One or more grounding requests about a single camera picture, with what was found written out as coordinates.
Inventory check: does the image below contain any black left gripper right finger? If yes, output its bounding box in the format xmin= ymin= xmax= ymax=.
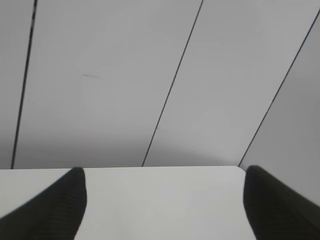
xmin=243 ymin=165 xmax=320 ymax=240

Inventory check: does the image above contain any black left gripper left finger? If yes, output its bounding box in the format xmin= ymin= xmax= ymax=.
xmin=0 ymin=167 xmax=87 ymax=240

